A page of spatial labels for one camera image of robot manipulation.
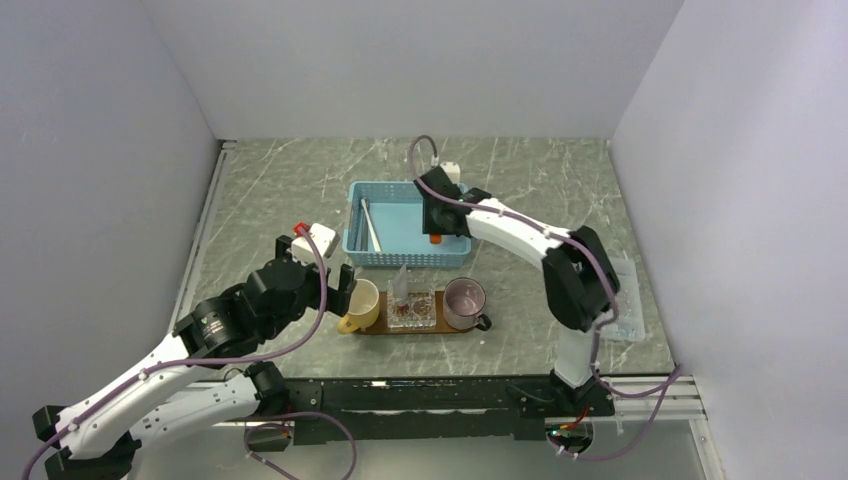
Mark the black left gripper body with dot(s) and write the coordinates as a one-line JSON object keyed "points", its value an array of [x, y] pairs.
{"points": [[311, 296]]}

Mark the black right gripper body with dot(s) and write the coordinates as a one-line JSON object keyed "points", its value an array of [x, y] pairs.
{"points": [[431, 223]]}

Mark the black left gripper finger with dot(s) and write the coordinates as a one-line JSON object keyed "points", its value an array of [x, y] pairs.
{"points": [[339, 298], [283, 245]]}

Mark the yellow ceramic mug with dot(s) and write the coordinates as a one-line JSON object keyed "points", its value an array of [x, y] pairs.
{"points": [[364, 308]]}

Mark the brown oval wooden tray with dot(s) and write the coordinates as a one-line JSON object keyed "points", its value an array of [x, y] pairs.
{"points": [[380, 326]]}

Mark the mauve ceramic mug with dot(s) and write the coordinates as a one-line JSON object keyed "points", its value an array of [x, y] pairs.
{"points": [[464, 300]]}

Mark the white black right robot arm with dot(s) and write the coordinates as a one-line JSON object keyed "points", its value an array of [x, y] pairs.
{"points": [[579, 281]]}

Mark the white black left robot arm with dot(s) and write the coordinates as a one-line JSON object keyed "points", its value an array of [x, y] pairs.
{"points": [[206, 370]]}

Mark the light blue plastic basket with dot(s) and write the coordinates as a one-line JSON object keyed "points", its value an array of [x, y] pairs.
{"points": [[396, 210]]}

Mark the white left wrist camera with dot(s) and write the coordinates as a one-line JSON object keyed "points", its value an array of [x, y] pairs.
{"points": [[312, 240]]}

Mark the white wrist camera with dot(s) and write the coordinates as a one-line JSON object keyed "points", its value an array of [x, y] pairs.
{"points": [[312, 240], [452, 170]]}

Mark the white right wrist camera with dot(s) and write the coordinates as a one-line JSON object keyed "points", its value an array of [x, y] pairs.
{"points": [[452, 170]]}

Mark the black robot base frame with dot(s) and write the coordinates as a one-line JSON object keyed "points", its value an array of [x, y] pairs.
{"points": [[522, 407]]}

